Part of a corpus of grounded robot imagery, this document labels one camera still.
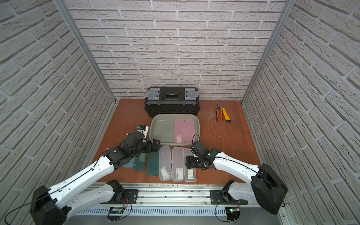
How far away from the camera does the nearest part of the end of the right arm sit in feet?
1.97

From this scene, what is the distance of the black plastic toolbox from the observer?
0.98 metres

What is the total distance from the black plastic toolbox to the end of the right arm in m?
0.37
